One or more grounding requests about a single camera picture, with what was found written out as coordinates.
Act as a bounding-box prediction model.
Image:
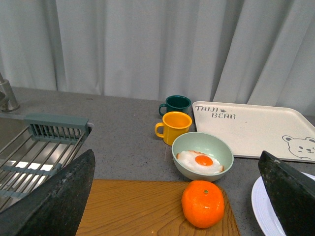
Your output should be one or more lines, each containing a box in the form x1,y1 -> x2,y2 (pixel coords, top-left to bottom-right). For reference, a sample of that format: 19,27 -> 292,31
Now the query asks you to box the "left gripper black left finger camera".
0,149 -> 95,236

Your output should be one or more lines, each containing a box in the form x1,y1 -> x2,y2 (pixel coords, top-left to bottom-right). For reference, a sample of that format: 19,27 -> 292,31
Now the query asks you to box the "orange mandarin fruit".
181,180 -> 225,229

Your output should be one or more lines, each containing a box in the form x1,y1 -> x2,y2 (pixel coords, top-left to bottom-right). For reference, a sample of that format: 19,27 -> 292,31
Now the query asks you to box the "steel faucet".
0,74 -> 20,112

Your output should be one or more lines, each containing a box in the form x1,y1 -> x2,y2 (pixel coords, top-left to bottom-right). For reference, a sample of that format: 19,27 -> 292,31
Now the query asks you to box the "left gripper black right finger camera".
258,151 -> 315,236

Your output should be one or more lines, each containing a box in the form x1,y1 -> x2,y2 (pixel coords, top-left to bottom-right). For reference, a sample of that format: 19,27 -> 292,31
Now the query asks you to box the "dark green mug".
158,95 -> 191,116

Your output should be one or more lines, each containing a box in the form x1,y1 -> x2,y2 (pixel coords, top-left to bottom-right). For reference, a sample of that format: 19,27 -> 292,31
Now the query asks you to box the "grey curtain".
0,0 -> 315,116

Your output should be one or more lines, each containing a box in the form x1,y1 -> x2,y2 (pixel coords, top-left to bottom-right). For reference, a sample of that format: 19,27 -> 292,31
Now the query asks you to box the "toy fried egg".
176,150 -> 224,175

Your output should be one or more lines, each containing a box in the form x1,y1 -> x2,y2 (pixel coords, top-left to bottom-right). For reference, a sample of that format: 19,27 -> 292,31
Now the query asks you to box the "sink drying rack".
0,113 -> 93,210

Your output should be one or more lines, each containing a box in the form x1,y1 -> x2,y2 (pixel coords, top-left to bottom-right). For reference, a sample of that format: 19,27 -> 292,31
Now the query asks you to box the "light green bowl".
172,132 -> 234,182

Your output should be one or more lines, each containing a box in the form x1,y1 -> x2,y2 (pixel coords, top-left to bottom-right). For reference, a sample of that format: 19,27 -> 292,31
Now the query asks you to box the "yellow mug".
155,111 -> 192,146

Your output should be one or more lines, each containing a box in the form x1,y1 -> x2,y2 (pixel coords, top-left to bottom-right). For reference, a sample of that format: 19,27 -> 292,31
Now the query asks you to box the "white ridged plate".
251,177 -> 315,236

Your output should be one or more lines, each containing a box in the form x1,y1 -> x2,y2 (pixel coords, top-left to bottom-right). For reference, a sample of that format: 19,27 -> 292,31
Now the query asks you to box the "wooden cutting board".
76,179 -> 240,236

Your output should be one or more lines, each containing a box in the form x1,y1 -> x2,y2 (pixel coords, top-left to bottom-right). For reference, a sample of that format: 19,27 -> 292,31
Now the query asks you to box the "cream bear tray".
192,101 -> 315,163

